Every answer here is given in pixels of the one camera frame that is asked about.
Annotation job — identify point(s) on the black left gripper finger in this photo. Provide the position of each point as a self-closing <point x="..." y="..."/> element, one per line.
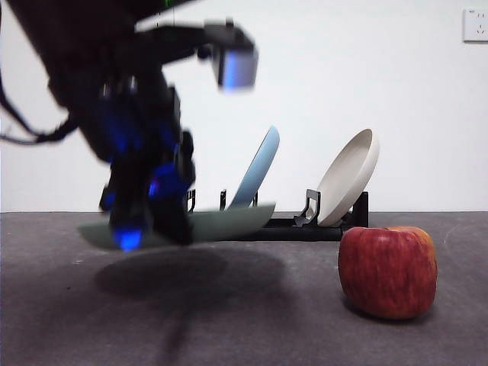
<point x="171" y="213"/>
<point x="127" y="206"/>

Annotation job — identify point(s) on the green plate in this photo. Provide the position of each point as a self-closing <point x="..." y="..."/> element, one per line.
<point x="228" y="225"/>

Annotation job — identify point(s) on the red apple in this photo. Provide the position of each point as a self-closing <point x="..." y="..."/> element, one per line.
<point x="387" y="272"/>

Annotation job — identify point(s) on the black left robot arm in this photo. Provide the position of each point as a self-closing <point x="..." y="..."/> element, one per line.
<point x="95" y="68"/>

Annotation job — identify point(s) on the blue plate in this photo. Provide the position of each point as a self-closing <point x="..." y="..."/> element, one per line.
<point x="263" y="160"/>

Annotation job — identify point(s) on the black plate rack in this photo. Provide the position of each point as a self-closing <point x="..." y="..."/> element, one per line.
<point x="305" y="232"/>

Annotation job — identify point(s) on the beige plate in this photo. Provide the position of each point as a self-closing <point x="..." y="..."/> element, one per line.
<point x="347" y="179"/>

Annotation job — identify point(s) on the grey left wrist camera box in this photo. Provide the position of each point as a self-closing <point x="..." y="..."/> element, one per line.
<point x="238" y="66"/>

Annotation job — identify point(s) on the white wall socket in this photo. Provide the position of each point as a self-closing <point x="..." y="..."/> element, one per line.
<point x="476" y="25"/>

